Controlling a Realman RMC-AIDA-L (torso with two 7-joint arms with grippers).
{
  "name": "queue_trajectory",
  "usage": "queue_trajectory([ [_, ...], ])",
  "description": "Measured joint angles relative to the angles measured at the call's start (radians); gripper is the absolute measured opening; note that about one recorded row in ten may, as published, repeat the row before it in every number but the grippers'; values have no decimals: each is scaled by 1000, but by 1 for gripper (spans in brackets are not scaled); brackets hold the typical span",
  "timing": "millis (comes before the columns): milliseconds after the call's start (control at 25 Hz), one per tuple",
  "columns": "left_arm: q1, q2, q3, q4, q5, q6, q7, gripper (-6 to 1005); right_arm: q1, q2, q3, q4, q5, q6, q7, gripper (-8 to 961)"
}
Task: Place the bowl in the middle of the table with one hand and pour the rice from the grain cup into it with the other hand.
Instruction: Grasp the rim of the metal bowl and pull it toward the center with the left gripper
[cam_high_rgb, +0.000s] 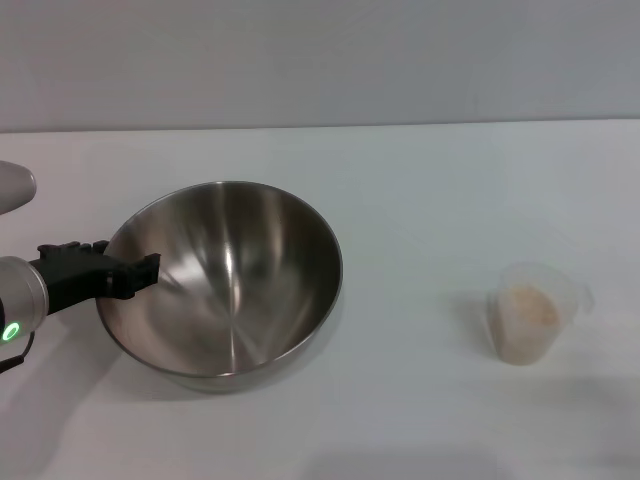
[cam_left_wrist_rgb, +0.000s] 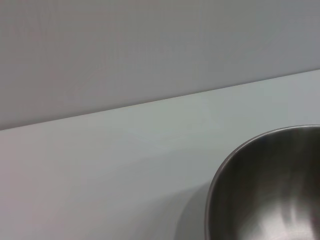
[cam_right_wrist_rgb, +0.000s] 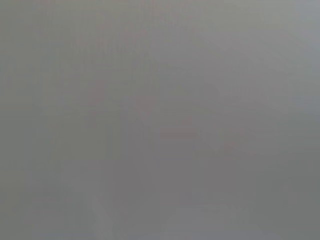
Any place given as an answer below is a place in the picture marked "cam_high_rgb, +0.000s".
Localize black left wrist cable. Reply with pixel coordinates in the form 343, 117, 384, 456
0, 330, 37, 374

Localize clear plastic measuring cup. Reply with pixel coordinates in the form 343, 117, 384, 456
487, 260, 596, 367

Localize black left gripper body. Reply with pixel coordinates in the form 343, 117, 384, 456
29, 254, 121, 317

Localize stainless steel mixing bowl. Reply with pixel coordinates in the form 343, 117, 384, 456
94, 179, 345, 394

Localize white rice grains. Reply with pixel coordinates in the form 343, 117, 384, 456
499, 283, 560, 364

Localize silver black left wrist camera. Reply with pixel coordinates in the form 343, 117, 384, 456
0, 159, 39, 217

